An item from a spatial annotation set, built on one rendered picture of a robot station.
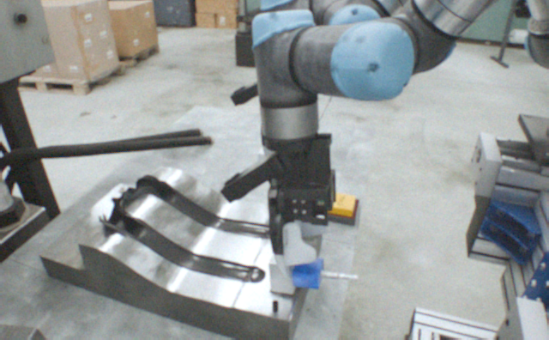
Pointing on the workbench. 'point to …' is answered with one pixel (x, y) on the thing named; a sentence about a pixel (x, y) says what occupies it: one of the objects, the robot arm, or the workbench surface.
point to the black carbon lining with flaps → (141, 231)
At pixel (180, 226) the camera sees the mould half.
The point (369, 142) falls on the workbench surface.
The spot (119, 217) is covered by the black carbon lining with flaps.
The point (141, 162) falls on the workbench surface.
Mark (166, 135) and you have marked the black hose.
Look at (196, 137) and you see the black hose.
